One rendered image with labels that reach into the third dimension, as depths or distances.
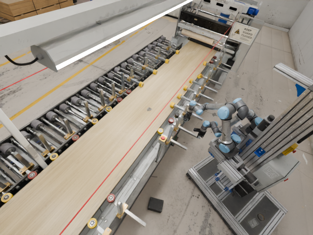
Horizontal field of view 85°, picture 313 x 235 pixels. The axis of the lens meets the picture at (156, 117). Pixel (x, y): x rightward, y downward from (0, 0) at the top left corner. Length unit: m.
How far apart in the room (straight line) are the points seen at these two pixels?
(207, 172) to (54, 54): 2.66
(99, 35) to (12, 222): 1.74
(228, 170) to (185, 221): 1.06
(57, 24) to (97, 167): 1.56
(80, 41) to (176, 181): 2.57
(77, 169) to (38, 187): 0.37
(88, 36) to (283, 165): 2.11
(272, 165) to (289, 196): 1.72
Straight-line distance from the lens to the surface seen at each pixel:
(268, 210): 3.23
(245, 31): 4.21
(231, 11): 4.49
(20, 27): 0.71
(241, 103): 2.14
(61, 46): 0.76
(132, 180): 2.24
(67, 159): 2.15
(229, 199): 2.96
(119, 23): 0.97
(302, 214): 3.87
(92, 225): 1.87
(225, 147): 1.98
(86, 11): 0.82
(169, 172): 3.01
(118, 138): 2.18
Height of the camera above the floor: 2.72
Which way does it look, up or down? 49 degrees down
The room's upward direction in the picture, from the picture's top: 11 degrees clockwise
